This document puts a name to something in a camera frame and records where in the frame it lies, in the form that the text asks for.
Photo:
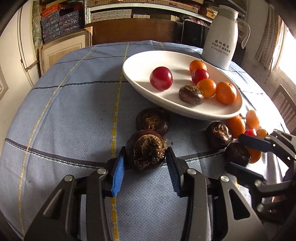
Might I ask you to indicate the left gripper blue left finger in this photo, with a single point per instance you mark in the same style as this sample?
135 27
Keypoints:
118 172

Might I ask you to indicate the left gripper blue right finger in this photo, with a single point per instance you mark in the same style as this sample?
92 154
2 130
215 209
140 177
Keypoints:
176 167

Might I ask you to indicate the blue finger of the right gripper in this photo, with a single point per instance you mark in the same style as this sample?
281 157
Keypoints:
255 142
245 177

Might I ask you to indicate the water chestnut rough top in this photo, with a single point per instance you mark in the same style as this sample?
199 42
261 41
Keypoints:
145 151

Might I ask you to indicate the large red plum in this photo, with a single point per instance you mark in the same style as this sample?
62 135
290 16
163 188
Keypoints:
161 78

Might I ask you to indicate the large shiny orange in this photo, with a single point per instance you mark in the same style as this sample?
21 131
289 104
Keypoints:
255 154

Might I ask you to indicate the small red plum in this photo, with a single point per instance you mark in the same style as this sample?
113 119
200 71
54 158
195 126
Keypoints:
250 132

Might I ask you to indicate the mandarin near left finger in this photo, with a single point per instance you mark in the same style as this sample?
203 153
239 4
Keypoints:
252 119

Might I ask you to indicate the water chestnut lower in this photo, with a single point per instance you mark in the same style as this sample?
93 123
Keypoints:
238 154

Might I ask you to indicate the mandarin beside plate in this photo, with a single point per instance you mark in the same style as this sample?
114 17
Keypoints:
236 126

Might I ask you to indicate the dark brown water chestnut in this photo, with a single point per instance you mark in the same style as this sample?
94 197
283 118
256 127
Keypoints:
218 135

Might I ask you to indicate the wooden chair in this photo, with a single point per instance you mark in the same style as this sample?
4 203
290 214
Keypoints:
286 106

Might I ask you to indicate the big mandarin in plate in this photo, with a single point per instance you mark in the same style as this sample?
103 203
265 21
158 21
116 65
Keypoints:
226 93

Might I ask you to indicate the water chestnut middle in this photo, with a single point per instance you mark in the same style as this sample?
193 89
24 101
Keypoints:
155 119

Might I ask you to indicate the blue checked tablecloth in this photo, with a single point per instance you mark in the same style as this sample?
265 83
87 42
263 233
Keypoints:
80 114

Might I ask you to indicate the small mandarin in plate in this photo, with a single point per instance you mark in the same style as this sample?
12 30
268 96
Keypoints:
207 88

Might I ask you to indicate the water chestnut in plate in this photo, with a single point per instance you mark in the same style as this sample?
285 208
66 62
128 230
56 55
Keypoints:
191 95

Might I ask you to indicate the red plum in plate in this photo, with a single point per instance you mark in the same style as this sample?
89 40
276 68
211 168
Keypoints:
198 75

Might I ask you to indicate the far mandarin in plate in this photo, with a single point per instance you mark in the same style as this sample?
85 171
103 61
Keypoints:
197 64

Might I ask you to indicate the white oval ceramic plate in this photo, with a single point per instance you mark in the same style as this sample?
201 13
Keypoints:
138 68

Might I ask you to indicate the beige curtain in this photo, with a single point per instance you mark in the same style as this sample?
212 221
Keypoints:
269 48

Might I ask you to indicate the white thermos jug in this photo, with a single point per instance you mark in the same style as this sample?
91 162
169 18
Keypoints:
222 36

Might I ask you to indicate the beige framed panel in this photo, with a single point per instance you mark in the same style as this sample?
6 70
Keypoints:
53 51

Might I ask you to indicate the brown wooden cabinet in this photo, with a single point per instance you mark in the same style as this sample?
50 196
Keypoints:
133 30

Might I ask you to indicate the white metal storage shelf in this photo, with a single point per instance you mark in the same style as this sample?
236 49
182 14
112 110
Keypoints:
174 7

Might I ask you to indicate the blue patterned box stack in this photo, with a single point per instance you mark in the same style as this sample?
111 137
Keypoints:
60 23

